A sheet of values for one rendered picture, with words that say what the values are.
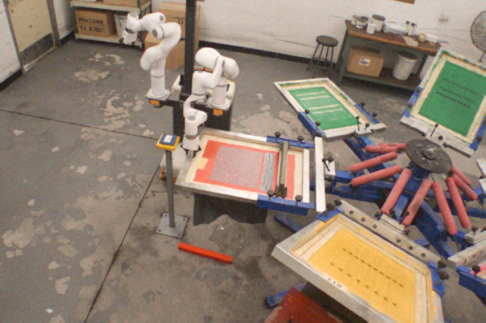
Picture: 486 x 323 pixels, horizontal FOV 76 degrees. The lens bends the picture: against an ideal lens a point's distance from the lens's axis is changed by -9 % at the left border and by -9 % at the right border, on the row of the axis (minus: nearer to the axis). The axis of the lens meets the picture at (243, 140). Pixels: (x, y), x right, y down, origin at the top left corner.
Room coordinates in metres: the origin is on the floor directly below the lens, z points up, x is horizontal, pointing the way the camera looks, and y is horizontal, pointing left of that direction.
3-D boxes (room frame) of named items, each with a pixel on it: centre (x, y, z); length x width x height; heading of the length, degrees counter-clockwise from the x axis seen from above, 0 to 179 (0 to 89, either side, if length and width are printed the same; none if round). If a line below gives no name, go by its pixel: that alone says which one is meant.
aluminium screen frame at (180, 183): (1.61, -0.05, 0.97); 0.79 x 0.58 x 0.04; 87
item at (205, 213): (1.41, 0.01, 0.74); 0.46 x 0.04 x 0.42; 87
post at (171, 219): (1.77, 0.50, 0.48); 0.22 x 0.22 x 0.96; 87
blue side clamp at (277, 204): (1.32, -0.28, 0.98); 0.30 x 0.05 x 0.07; 87
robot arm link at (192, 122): (1.67, 0.30, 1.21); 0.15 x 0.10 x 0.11; 164
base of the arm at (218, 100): (2.06, 0.21, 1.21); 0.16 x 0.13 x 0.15; 178
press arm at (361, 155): (2.11, -0.83, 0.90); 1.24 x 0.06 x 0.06; 27
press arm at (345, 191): (1.59, -0.49, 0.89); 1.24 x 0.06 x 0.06; 87
